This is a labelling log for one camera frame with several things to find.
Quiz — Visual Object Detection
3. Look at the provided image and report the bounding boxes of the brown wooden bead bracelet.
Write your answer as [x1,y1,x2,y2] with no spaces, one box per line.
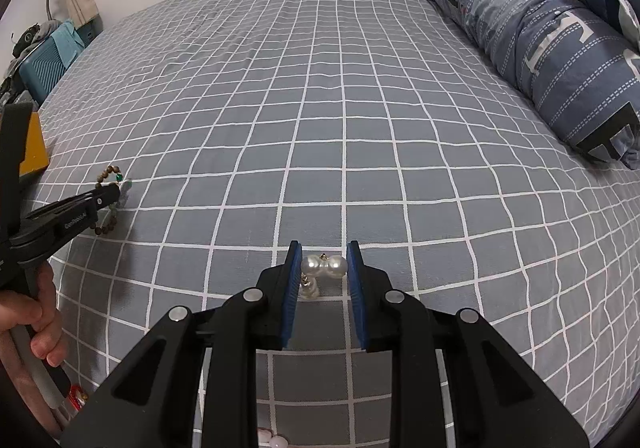
[92,165,132,239]

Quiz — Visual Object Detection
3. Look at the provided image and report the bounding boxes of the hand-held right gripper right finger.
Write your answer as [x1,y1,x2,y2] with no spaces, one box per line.
[346,239,591,448]

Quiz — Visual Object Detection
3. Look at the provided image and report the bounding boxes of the teal suitcase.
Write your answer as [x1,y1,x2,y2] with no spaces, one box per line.
[19,21,87,104]

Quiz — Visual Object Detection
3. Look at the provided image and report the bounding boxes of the person's left hand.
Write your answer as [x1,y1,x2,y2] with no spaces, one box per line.
[0,262,67,429]

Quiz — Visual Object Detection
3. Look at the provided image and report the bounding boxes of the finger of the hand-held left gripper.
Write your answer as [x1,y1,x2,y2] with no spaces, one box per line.
[10,183,122,259]
[0,103,33,249]

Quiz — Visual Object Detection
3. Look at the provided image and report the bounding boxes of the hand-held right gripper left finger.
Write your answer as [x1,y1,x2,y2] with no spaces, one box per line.
[60,239,305,448]

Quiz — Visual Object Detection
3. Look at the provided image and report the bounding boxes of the dark bag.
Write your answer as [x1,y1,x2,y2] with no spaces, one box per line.
[10,21,56,59]

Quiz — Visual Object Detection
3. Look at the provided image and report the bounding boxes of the pearl earrings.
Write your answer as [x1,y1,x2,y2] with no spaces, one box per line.
[299,252,348,300]

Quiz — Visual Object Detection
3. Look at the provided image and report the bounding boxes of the blue and yellow cardboard box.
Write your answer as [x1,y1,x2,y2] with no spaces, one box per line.
[20,113,50,178]

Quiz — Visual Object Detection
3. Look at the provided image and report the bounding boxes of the folded blue-grey patterned quilt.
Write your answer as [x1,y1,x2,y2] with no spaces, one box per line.
[402,0,640,164]

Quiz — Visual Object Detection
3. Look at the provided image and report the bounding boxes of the pink bead bracelet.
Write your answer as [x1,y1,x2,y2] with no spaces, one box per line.
[256,425,291,448]

